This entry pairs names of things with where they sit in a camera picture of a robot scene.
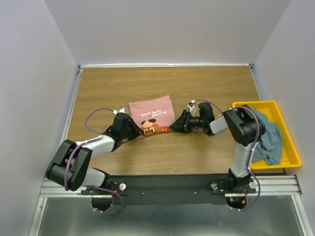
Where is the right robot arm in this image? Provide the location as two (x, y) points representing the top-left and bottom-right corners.
(169, 100), (266, 194)

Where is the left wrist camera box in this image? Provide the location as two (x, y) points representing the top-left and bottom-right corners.
(118, 107), (129, 115)

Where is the yellow plastic bin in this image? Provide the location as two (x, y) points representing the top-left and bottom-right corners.
(232, 100), (302, 171)

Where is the pink t shirt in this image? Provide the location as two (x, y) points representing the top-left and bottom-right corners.
(129, 95), (176, 138)

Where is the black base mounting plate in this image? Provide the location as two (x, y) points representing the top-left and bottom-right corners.
(81, 174), (256, 208)

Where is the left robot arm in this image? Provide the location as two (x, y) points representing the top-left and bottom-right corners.
(45, 112), (144, 194)

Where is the blue t shirt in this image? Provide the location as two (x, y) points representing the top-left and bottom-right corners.
(252, 109), (284, 165)

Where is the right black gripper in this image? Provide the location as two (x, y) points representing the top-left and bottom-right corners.
(169, 109), (205, 134)

